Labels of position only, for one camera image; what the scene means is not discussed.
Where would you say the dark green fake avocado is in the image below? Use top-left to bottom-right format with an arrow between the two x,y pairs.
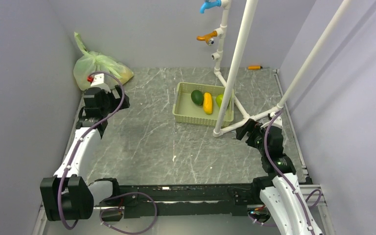
190,90 -> 204,106

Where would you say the light green fake pear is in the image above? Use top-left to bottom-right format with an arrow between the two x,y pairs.
215,94 -> 223,108

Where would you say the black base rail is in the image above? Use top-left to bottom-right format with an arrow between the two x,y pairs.
97,183 -> 273,223

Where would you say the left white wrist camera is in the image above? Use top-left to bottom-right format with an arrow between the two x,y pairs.
87,73 -> 111,93

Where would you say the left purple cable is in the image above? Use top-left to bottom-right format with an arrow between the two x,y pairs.
57,71 -> 158,235

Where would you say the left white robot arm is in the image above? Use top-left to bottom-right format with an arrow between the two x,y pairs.
40,85 -> 130,223

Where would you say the orange handled screwdriver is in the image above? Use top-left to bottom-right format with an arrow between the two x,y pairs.
247,66 -> 263,71

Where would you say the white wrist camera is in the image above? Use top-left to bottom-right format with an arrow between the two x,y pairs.
267,110 -> 283,129
87,73 -> 111,93

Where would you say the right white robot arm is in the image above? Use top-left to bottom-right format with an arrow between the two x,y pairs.
236,118 -> 323,235

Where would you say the pale green plastic basket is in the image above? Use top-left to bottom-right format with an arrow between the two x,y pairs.
172,82 -> 225,126

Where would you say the blue plastic faucet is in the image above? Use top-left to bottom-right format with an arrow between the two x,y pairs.
200,0 -> 222,14

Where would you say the orange plastic faucet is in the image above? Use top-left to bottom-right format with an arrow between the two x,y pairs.
196,31 -> 218,44

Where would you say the yellow fake mango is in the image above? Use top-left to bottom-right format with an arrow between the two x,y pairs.
203,93 -> 213,115

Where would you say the light green plastic bag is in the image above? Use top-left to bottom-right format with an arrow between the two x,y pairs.
73,32 -> 134,91

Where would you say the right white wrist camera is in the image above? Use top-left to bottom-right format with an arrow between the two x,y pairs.
267,110 -> 283,129

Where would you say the white PVC pipe frame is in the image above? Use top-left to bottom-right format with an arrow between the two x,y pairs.
212,0 -> 351,138

